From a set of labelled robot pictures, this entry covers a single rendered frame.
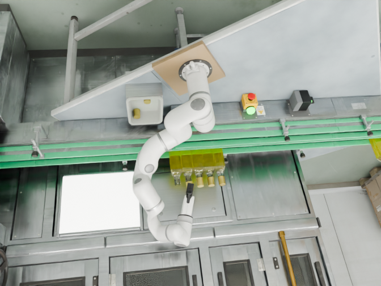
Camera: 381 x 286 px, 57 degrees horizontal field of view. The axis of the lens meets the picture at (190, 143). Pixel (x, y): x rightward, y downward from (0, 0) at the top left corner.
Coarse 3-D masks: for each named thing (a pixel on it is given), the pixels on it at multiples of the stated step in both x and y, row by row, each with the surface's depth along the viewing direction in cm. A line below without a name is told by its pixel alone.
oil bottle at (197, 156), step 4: (192, 152) 187; (196, 152) 187; (200, 152) 187; (192, 156) 186; (196, 156) 186; (200, 156) 186; (192, 160) 185; (196, 160) 184; (200, 160) 185; (196, 164) 183; (200, 164) 184; (196, 168) 182; (200, 168) 182; (196, 172) 182; (200, 172) 182
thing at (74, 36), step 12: (144, 0) 193; (120, 12) 198; (72, 24) 216; (96, 24) 205; (72, 36) 211; (84, 36) 210; (72, 48) 206; (180, 48) 164; (72, 60) 202; (156, 60) 168; (72, 72) 198; (72, 84) 195; (72, 96) 191
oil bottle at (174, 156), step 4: (172, 152) 186; (176, 152) 186; (172, 156) 185; (176, 156) 185; (172, 160) 184; (176, 160) 184; (180, 160) 184; (172, 164) 183; (176, 164) 183; (180, 164) 183; (172, 168) 181; (176, 168) 182; (180, 168) 182; (172, 172) 181; (176, 172) 181; (180, 172) 181
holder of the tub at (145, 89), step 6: (126, 84) 167; (132, 84) 167; (138, 84) 168; (144, 84) 168; (150, 84) 168; (156, 84) 169; (126, 90) 165; (132, 90) 166; (138, 90) 166; (144, 90) 166; (150, 90) 166; (156, 90) 167; (126, 96) 164; (132, 96) 164; (138, 96) 164; (144, 96) 165; (162, 96) 166
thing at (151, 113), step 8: (152, 96) 165; (128, 104) 167; (136, 104) 179; (144, 104) 180; (152, 104) 181; (160, 104) 170; (128, 112) 172; (144, 112) 185; (152, 112) 185; (160, 112) 176; (136, 120) 182; (144, 120) 183; (152, 120) 183; (160, 120) 182
